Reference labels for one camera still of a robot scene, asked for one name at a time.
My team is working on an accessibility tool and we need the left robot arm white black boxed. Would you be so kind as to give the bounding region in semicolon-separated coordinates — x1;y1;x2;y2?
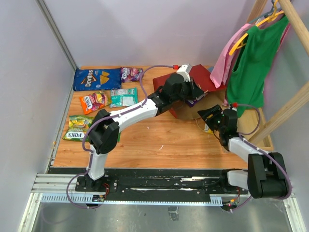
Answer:
83;73;206;191

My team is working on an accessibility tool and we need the pink shirt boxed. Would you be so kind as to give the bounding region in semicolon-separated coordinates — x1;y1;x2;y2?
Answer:
210;17;290;88

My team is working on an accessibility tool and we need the purple snack packet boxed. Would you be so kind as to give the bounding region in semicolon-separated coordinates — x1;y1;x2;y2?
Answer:
120;67;143;83
185;100;199;108

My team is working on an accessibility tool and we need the purple cable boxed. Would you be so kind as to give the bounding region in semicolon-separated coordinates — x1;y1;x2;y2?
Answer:
226;102;293;213
66;64;179;210

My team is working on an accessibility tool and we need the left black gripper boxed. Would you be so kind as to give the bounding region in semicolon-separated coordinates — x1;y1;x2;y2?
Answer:
171;77;204;103

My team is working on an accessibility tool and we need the wooden clothes rack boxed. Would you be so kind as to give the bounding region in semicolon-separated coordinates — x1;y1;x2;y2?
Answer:
249;0;309;155

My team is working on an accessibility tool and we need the green shirt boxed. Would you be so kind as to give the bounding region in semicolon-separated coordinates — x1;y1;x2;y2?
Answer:
225;14;290;118

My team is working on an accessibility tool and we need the green snack packet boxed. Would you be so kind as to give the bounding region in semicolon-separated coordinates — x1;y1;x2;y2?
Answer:
62;115;94;142

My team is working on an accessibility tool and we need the grey clothes hanger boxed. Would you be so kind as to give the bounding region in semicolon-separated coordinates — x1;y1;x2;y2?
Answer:
247;0;282;24

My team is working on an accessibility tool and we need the yellow clothes hanger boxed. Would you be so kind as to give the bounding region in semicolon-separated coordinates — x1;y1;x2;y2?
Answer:
228;0;285;56

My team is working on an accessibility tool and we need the yellow snack packet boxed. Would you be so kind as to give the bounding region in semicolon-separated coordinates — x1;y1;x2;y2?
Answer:
204;123;214;134

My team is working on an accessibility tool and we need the orange Fox's candy packet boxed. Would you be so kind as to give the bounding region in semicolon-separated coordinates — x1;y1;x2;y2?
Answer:
79;90;112;115

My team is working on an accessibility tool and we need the teal snack packet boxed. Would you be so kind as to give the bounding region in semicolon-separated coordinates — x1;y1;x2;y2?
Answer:
110;87;138;108

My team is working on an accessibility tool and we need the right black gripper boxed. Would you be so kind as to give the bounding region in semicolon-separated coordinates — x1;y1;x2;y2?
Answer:
197;104;225;133

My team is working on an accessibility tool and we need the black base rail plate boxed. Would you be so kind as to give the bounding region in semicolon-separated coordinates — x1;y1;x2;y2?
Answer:
31;167;295;206

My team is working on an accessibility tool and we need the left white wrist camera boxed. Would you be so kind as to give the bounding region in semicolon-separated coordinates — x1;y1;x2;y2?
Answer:
176;64;192;82

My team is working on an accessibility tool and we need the blue Doritos chip bag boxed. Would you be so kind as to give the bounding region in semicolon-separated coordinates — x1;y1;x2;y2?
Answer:
73;68;121;91

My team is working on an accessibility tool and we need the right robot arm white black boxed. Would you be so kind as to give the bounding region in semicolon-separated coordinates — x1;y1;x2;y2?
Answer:
198;103;292;200

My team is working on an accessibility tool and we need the red brown paper bag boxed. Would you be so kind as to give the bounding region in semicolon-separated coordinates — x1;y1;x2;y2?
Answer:
152;64;226;120

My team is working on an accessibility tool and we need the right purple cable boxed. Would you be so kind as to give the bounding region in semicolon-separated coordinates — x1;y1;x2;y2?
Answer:
226;102;293;213

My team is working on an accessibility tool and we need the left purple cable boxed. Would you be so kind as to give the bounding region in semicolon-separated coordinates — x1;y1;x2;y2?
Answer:
66;64;179;210

